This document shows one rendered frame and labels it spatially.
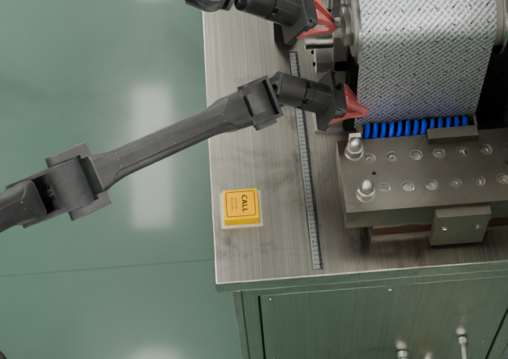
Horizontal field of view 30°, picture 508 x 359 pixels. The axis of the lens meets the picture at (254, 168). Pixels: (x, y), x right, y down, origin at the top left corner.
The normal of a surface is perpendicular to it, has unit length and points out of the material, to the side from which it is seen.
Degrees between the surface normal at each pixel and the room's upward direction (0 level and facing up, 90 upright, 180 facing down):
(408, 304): 90
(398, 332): 90
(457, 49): 90
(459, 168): 0
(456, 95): 90
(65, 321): 0
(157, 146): 41
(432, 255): 0
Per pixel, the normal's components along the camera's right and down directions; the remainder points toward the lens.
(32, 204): 0.83, -0.29
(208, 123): 0.51, -0.12
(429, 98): 0.07, 0.84
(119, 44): -0.04, -0.54
